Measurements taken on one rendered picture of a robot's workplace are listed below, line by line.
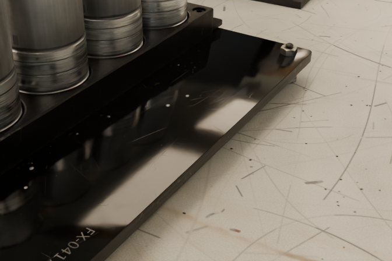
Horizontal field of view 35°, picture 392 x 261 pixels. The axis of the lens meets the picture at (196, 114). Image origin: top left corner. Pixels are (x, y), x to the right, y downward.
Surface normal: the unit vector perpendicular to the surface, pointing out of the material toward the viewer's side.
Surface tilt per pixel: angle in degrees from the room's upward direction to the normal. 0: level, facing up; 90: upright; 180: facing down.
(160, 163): 0
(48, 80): 90
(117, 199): 0
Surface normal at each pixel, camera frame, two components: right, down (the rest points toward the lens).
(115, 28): 0.36, 0.48
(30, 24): 0.02, 0.51
